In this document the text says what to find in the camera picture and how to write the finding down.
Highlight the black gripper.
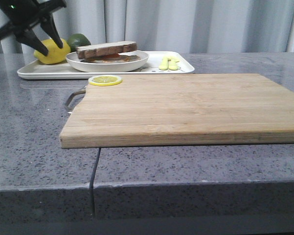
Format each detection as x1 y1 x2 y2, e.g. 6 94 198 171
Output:
0 0 67 56

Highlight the white round plate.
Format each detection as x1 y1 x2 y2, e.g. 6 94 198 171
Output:
66 50 149 72

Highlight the white bread slice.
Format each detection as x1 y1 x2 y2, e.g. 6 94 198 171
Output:
76 41 137 59

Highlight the bottom bread slice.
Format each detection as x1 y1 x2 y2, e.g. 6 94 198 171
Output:
80 54 140 64

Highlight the white bear tray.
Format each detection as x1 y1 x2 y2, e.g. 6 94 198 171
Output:
18 51 195 80

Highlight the yellow lemon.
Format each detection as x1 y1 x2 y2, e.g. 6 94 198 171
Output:
33 38 70 65

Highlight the green lime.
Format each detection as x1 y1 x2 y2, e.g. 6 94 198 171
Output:
67 33 91 52

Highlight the lemon slice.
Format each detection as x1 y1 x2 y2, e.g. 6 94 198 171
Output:
88 74 123 87

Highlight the fried egg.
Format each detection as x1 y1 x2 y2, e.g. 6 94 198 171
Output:
95 54 137 63

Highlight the yellow plastic fork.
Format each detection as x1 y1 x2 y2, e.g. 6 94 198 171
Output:
158 56 171 71

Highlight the wooden cutting board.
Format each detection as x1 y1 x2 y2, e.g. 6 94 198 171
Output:
60 73 294 148

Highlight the grey curtain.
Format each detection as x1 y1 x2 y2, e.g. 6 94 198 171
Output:
0 0 294 55

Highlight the metal cutting board handle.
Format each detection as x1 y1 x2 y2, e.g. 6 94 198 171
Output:
65 85 87 112

